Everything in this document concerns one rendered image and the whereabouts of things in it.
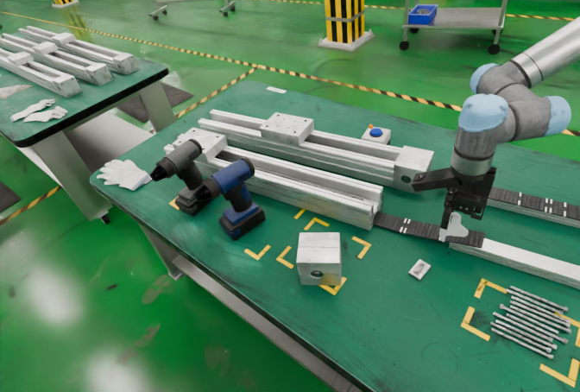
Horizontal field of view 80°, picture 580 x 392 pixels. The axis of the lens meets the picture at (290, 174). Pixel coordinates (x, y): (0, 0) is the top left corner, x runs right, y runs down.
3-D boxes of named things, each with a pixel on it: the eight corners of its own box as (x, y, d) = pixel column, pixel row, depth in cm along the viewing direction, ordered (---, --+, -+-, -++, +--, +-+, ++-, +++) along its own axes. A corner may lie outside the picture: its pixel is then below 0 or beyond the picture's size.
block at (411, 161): (432, 170, 112) (436, 147, 106) (421, 195, 104) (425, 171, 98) (404, 164, 116) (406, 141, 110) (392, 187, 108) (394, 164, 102)
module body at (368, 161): (402, 168, 115) (404, 148, 109) (392, 187, 108) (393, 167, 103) (218, 126, 152) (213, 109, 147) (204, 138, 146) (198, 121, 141)
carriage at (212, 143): (230, 150, 126) (225, 135, 122) (211, 168, 120) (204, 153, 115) (198, 142, 134) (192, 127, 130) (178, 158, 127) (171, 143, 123)
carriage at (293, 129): (315, 135, 126) (313, 119, 122) (300, 152, 119) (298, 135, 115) (278, 127, 134) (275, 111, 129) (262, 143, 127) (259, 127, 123)
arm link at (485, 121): (523, 108, 61) (475, 116, 61) (507, 157, 68) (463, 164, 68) (499, 87, 67) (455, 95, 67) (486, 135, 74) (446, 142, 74)
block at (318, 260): (341, 248, 94) (339, 224, 88) (341, 286, 85) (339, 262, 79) (305, 248, 96) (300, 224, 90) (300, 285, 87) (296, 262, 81)
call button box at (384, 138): (390, 143, 126) (391, 129, 122) (381, 159, 120) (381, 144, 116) (368, 139, 129) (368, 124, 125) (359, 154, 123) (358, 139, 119)
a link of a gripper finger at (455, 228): (462, 254, 81) (472, 219, 77) (435, 245, 83) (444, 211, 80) (463, 247, 83) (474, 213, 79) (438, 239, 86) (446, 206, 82)
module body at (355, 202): (381, 207, 103) (382, 186, 98) (369, 230, 97) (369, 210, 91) (189, 150, 141) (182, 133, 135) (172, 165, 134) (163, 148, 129)
